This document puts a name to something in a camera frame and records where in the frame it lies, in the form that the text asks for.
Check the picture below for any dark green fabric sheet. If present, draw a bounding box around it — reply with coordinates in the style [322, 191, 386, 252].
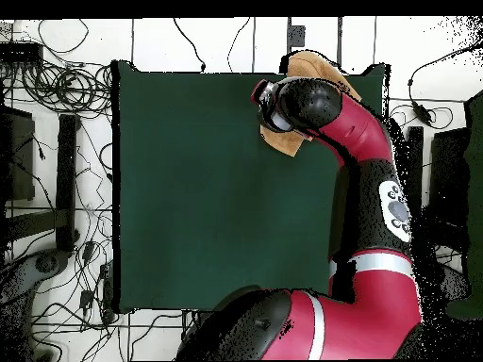
[444, 90, 483, 320]

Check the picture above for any flat black device box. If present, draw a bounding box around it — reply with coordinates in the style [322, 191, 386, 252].
[0, 41, 44, 66]

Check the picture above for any black T-shaped stand foot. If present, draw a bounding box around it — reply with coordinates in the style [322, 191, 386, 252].
[405, 125, 467, 257]
[3, 113, 81, 253]

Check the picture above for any black cable coil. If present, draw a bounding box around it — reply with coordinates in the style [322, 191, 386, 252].
[20, 59, 114, 114]

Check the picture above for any tan terry towel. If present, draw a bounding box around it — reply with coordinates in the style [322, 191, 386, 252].
[258, 50, 362, 158]

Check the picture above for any black cable with plug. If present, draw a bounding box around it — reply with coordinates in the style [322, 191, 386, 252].
[172, 17, 208, 74]

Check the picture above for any grey square floor frame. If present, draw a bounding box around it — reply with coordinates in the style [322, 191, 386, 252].
[286, 16, 343, 68]

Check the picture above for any large black box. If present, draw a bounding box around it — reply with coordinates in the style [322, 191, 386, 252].
[0, 106, 36, 202]
[428, 127, 471, 227]

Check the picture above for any dark wheeled stand base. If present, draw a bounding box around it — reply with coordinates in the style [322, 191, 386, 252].
[34, 249, 71, 277]

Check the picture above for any dark grey square block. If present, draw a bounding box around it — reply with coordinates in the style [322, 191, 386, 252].
[289, 25, 306, 48]

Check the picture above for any dark green table cloth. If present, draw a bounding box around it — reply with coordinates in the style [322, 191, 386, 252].
[110, 59, 391, 314]

